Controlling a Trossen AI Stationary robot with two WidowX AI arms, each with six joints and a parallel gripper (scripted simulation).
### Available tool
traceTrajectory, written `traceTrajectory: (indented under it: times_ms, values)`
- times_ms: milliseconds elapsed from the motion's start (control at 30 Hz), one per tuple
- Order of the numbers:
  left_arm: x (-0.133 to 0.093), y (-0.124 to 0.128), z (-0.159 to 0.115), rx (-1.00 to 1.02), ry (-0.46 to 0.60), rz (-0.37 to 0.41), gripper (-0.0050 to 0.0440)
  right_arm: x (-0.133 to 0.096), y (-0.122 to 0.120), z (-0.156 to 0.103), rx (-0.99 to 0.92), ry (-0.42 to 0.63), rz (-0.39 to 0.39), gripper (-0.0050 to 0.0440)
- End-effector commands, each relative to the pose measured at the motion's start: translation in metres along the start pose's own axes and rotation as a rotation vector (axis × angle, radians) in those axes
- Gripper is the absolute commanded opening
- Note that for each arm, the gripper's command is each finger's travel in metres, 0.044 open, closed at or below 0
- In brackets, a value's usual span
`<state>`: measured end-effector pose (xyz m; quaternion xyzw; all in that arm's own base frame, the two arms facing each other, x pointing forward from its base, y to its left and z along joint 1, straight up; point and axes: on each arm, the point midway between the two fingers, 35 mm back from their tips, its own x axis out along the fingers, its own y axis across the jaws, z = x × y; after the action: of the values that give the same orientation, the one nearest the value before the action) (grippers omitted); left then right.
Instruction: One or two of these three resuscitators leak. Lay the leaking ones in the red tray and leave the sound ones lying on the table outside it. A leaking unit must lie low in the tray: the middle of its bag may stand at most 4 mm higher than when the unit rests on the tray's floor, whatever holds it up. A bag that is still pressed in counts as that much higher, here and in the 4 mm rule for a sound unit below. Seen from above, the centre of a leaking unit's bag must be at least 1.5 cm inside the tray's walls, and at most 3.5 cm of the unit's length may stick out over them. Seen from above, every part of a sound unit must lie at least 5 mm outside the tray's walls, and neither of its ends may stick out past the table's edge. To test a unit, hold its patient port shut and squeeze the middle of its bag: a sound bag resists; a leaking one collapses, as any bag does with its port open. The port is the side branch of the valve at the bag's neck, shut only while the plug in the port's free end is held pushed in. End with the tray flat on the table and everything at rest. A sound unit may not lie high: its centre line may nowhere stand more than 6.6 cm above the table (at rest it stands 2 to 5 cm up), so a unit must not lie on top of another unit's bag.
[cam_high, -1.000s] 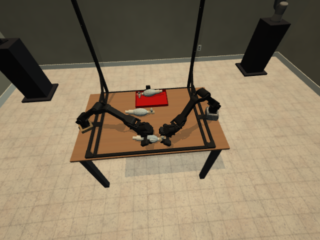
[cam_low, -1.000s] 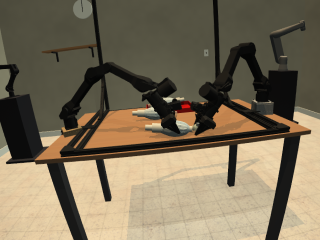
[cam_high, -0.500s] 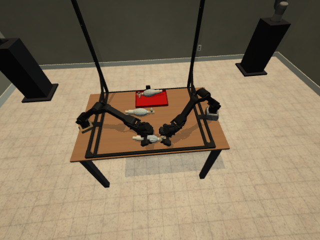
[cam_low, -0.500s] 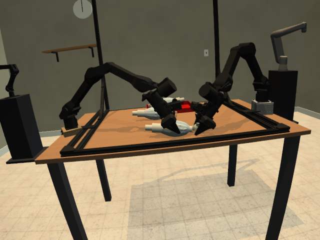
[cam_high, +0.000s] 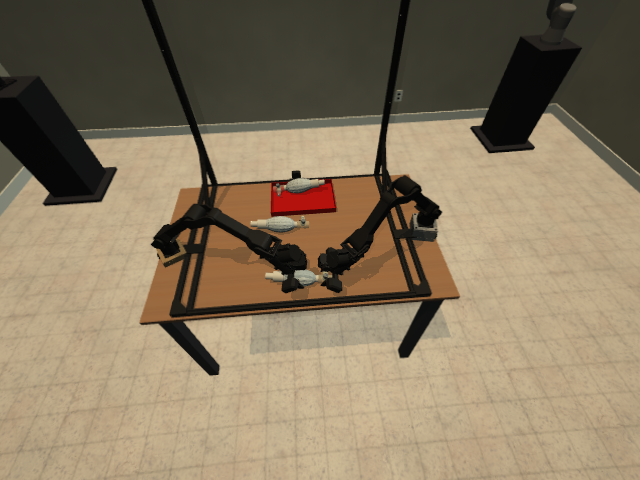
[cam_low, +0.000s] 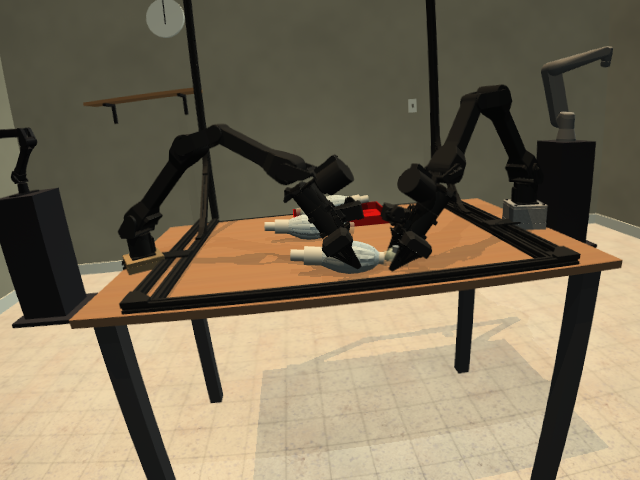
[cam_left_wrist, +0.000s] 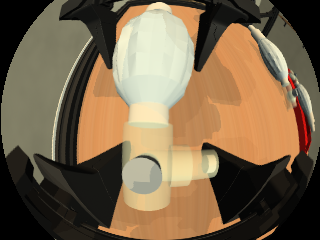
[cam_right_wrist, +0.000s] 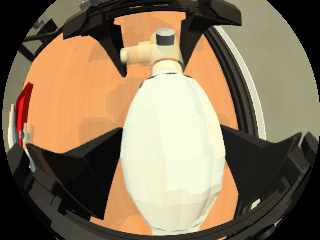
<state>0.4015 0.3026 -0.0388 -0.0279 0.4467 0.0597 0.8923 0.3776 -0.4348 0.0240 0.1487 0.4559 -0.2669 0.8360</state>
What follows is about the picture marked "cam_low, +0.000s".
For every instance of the white squeeze bag with beige valve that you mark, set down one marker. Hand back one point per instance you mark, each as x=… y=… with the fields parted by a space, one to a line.
x=367 y=255

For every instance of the red tray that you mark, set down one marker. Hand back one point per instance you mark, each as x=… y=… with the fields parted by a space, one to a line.
x=371 y=210

